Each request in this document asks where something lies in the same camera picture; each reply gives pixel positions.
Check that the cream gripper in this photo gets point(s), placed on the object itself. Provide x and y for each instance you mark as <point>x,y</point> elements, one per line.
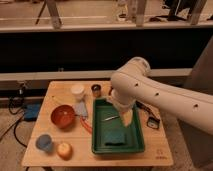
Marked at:
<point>126,117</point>

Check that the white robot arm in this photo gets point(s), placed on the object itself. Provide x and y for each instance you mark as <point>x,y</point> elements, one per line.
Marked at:
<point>131,83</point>

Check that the red bowl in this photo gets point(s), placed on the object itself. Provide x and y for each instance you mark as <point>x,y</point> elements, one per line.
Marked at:
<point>63,116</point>

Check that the silver fork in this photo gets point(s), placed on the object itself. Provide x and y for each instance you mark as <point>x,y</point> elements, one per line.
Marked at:
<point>110,118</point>

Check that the green plastic tray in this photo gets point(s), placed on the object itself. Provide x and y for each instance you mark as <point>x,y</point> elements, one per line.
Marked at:
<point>134,142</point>

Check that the small dark can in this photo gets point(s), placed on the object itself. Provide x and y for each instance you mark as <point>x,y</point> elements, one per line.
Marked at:
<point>96,90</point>

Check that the white cup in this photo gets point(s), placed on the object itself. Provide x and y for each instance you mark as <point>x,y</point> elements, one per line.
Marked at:
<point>78,91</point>

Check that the wooden table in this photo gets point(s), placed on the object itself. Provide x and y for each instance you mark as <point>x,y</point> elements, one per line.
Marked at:
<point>157,150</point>

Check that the apple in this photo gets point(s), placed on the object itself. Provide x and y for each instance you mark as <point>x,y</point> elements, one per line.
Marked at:
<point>64,150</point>

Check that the blue cup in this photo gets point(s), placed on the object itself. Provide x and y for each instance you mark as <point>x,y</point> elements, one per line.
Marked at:
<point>44,143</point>

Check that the blue power box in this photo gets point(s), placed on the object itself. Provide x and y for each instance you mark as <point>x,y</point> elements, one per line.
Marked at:
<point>31,112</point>

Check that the black handled brush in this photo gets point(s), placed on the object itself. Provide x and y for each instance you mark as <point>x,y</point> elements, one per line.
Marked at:
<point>152,121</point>

